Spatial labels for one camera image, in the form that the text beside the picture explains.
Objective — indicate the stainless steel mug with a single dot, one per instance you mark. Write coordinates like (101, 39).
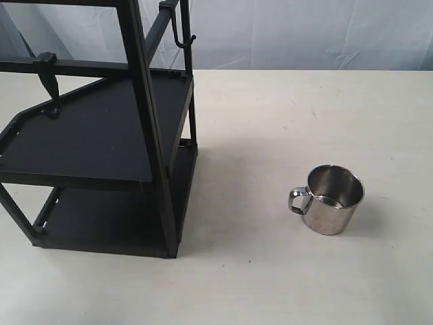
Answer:
(329, 199)

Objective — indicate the black metal shelf rack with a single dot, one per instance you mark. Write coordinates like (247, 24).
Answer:
(120, 157)

